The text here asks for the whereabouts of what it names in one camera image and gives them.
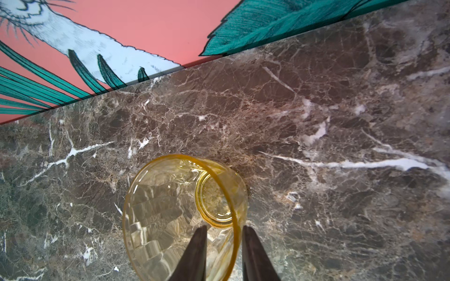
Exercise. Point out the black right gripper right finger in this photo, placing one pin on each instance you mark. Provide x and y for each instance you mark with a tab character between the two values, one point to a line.
256	263

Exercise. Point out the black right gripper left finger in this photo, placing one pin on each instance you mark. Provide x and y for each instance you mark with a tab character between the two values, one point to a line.
192	265

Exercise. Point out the short amber tumbler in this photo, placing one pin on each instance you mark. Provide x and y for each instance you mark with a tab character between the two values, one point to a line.
168	200

